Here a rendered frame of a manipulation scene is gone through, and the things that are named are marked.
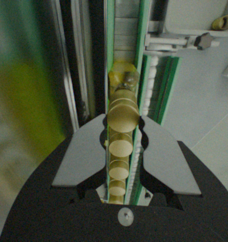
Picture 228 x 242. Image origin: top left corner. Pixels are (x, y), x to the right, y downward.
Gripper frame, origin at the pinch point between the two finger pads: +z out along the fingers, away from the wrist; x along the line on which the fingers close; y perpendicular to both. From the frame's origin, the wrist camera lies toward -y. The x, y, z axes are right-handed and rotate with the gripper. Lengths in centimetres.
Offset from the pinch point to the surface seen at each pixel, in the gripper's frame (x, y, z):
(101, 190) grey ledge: -11, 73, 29
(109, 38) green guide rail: -3.3, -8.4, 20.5
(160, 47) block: 10.5, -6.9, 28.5
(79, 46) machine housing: -15.6, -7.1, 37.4
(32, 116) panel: -12.6, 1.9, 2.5
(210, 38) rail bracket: 15.9, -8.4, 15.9
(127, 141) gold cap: 0.8, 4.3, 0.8
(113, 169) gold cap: -1.1, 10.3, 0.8
